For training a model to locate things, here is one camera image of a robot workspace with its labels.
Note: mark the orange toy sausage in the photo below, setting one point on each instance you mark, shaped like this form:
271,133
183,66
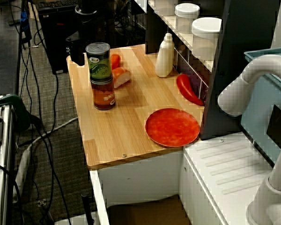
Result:
115,61

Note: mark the red round plate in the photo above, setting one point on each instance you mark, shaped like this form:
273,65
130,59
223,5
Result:
172,127

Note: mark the green clamp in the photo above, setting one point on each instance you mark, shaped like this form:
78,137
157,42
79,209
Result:
16,103

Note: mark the red toy pepper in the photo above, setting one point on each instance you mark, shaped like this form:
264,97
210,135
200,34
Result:
186,86

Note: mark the small white lidded jar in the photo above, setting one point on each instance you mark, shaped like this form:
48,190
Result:
187,16

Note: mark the white plastic squeeze bottle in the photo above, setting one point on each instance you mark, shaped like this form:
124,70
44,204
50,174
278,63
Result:
165,58

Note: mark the dark tiled backsplash unit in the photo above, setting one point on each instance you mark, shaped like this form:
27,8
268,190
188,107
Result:
243,35

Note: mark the cream wooden shelf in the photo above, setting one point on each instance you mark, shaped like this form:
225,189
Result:
185,38

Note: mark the white sink with drainboard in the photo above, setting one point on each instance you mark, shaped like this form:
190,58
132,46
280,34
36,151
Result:
224,164

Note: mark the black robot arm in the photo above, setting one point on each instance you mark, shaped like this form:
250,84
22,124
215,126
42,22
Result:
89,18

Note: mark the aluminium frame rail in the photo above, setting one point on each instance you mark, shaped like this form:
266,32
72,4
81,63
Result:
3,150

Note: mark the white toy kitchen cabinet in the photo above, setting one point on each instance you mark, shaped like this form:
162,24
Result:
140,175

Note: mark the orange-brown sauce can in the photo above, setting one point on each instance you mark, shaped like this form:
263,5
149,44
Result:
103,96

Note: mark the grey toy faucet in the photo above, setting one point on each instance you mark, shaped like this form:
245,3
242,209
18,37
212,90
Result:
243,82

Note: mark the black computer tower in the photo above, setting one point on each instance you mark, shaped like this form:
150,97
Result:
57,39

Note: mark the black keyboard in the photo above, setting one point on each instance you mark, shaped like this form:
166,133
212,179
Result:
53,3

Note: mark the black upright rod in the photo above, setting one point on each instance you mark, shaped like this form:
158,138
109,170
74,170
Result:
87,206

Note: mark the large white lidded jar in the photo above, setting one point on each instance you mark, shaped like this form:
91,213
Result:
204,37

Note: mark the green pickle can grey lid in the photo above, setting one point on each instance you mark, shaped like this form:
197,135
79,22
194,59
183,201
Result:
99,63

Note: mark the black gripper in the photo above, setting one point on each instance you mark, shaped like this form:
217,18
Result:
76,44

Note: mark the salmon sushi toy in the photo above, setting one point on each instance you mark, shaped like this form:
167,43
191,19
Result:
121,77

